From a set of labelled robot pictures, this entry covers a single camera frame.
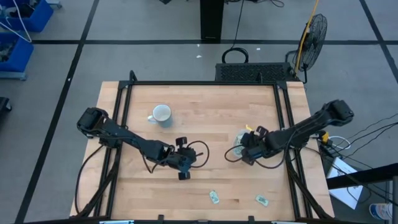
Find coiled black cable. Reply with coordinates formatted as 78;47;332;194
221;47;250;65

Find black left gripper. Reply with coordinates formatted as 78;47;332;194
169;136;198;182

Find black arm base cable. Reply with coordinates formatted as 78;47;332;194
74;144;105;215

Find clear plastic container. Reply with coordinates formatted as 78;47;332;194
233;129;250;157

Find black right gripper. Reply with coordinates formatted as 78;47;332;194
240;126;272;166

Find white cable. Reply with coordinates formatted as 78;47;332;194
0;0;33;44

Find teal mug white handle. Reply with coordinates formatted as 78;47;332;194
147;104;174;129

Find black floor cables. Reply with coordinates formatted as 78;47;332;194
329;113;398;162

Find white cardboard box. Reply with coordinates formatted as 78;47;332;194
326;156;365;210

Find blue storage bin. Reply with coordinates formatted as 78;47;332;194
0;32;35;74
0;0;55;33

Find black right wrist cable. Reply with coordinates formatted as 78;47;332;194
224;144;287;170

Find black upright post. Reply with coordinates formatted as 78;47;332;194
200;0;225;41

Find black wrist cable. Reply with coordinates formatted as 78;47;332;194
185;140;210;169
224;144;287;170

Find black metal bar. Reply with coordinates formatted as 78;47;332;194
326;162;398;190

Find person's shoe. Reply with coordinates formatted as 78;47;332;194
369;202;394;221

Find black perforated metal box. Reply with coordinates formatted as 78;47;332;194
215;62;295;83

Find black hanging cable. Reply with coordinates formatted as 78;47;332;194
232;0;246;50

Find yellow hanging cable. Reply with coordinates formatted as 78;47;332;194
294;0;321;73

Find black floor fan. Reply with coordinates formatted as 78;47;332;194
285;13;328;84

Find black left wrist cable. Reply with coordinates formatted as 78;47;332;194
185;140;210;169

